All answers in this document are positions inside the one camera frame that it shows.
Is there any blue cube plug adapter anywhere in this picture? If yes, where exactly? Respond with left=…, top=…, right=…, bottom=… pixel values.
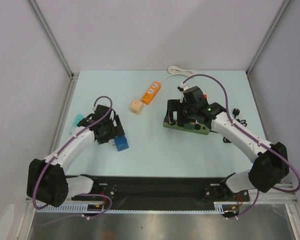
left=114, top=135, right=129, bottom=152

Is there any olive green power strip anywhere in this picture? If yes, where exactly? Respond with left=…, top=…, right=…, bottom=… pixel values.
left=163, top=119, right=210, bottom=136

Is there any beige cube plug adapter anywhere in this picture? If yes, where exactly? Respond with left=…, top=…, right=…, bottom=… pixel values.
left=130, top=99, right=144, bottom=115

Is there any teal triangular power strip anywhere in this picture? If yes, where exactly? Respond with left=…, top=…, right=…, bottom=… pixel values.
left=69, top=114, right=84, bottom=135

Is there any dark green cube plug adapter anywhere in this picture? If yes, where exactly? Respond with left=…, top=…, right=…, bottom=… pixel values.
left=183, top=121, right=196, bottom=130

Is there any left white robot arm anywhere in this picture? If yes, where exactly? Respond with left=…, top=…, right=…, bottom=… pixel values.
left=26, top=104, right=128, bottom=207

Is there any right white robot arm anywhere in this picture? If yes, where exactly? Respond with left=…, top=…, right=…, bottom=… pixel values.
left=163, top=86, right=290, bottom=201

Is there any orange power strip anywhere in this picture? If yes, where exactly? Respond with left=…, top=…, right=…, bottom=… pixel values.
left=141, top=81, right=161, bottom=105

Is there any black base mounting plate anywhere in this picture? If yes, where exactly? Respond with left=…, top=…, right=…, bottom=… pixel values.
left=72, top=176, right=250, bottom=206

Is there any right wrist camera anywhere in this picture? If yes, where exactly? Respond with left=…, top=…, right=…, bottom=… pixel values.
left=177, top=83, right=191, bottom=103

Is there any white coiled power cord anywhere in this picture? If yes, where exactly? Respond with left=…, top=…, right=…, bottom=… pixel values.
left=160, top=65, right=197, bottom=84

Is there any black power cord with plug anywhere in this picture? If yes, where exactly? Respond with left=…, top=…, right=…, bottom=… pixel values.
left=209, top=107, right=248, bottom=145

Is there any white slotted cable duct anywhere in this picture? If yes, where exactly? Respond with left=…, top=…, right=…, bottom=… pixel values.
left=39, top=202, right=240, bottom=216

